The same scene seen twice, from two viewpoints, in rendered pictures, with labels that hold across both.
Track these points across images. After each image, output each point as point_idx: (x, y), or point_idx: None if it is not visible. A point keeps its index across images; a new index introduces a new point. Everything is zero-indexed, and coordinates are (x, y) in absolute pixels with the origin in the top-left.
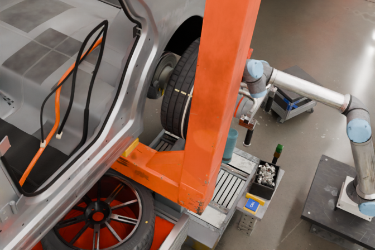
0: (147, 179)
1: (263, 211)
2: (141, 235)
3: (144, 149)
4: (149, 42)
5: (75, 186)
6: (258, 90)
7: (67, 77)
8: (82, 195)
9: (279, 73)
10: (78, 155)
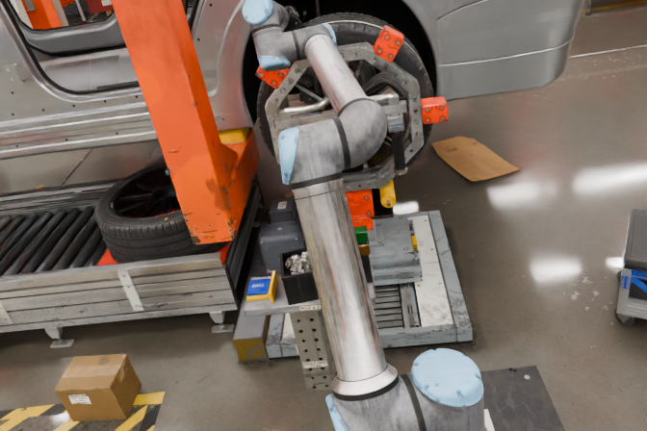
0: None
1: (260, 306)
2: (145, 223)
3: (238, 148)
4: None
5: (109, 114)
6: (257, 51)
7: (189, 18)
8: (126, 139)
9: (316, 41)
10: (125, 85)
